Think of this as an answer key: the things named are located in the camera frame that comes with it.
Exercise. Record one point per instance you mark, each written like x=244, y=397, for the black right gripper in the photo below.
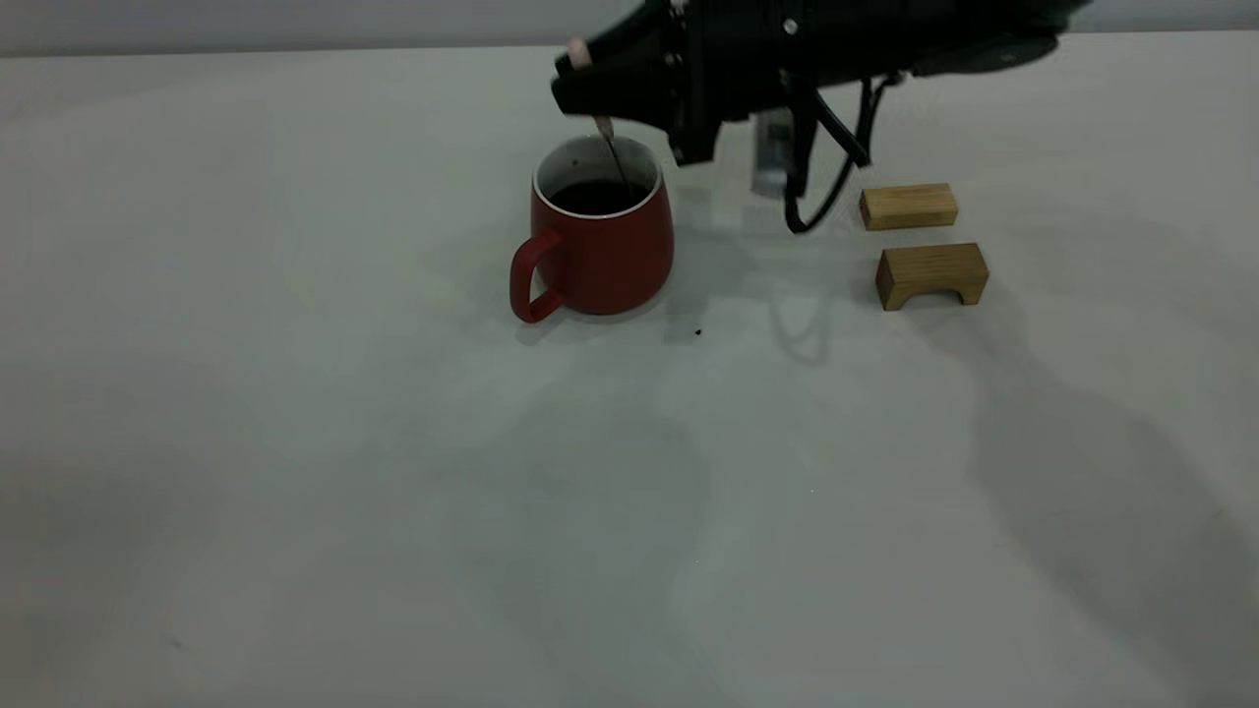
x=738, y=59

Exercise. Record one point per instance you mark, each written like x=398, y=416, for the red ceramic mug with coffee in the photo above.
x=610, y=261

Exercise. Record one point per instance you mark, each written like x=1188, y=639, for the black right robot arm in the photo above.
x=934, y=29

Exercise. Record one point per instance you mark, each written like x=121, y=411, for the flat rectangular wooden block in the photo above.
x=905, y=206

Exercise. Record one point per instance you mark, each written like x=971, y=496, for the arched wooden block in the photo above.
x=929, y=265

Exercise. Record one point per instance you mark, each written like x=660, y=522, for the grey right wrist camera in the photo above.
x=772, y=152

